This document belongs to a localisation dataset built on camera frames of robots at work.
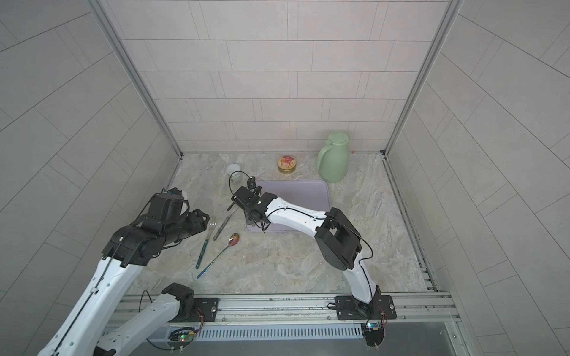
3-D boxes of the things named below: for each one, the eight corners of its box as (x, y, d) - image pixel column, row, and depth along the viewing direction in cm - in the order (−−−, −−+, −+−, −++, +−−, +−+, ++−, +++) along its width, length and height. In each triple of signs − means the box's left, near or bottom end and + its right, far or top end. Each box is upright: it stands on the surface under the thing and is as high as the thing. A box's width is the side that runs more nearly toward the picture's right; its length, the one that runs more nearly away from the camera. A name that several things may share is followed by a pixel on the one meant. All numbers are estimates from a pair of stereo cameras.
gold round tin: (277, 173, 110) (276, 169, 107) (278, 160, 116) (277, 155, 113) (295, 173, 110) (295, 169, 108) (295, 160, 116) (295, 155, 113)
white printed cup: (228, 182, 107) (225, 173, 101) (231, 172, 111) (227, 163, 105) (241, 182, 107) (238, 173, 101) (243, 172, 111) (240, 163, 105)
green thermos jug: (316, 182, 107) (320, 148, 89) (314, 166, 114) (318, 131, 95) (341, 183, 107) (351, 148, 89) (339, 167, 114) (347, 131, 95)
